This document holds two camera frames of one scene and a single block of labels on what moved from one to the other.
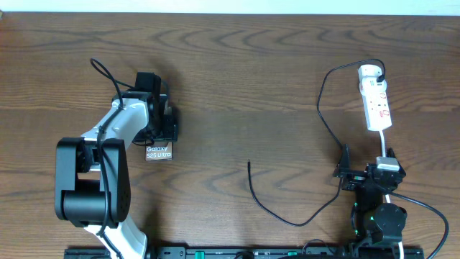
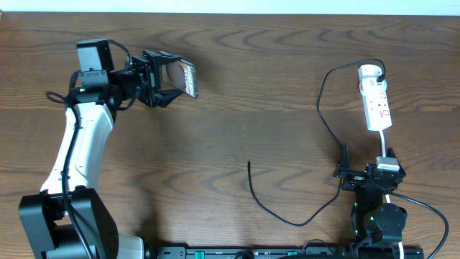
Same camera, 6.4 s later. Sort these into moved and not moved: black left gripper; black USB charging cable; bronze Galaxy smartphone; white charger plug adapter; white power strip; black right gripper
Moved: black left gripper; bronze Galaxy smartphone
Not moved: black right gripper; white power strip; white charger plug adapter; black USB charging cable
